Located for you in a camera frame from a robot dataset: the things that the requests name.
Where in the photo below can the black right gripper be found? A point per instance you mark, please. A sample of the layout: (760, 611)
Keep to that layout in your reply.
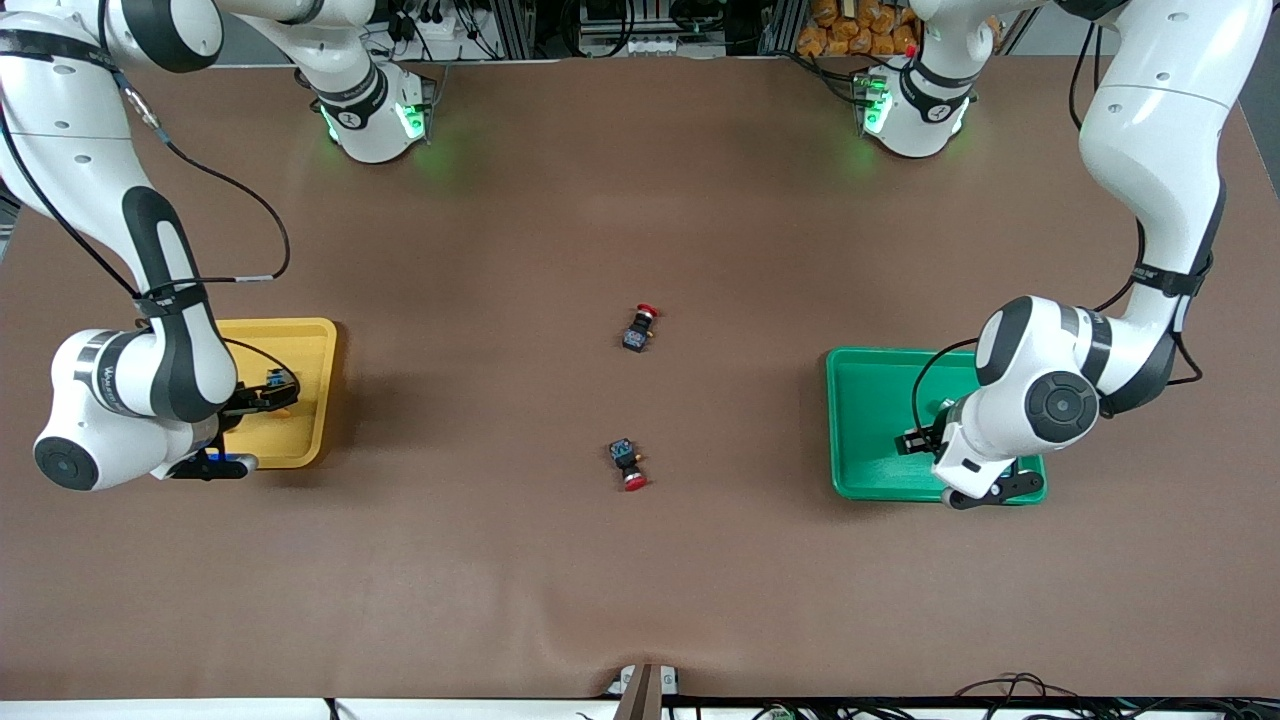
(247, 398)

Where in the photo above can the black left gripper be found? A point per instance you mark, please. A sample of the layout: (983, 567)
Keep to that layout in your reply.
(921, 439)

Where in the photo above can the yellow push button switch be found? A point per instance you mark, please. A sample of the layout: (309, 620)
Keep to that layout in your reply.
(282, 377)

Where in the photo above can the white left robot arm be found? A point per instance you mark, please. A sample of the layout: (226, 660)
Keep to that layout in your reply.
(1150, 130)

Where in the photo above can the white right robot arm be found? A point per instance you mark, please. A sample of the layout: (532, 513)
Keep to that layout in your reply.
(110, 380)

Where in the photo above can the yellow plastic tray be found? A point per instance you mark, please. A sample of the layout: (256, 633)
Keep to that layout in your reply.
(310, 430)

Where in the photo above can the green plastic tray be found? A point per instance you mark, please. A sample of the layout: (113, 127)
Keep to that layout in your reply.
(870, 420)

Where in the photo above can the green plug connector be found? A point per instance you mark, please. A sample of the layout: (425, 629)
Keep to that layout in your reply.
(778, 713)

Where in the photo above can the bag of orange items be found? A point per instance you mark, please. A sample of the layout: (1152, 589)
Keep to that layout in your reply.
(860, 25)

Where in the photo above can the white power strip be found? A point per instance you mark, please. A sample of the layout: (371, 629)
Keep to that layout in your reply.
(650, 46)

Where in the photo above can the red push button switch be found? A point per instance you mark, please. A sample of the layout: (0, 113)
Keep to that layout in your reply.
(638, 330)
(627, 460)

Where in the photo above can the table edge clamp bracket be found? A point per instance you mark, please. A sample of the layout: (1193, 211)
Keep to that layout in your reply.
(640, 685)

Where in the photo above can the aluminium frame post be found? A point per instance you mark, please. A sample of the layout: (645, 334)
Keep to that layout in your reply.
(782, 25)
(512, 25)

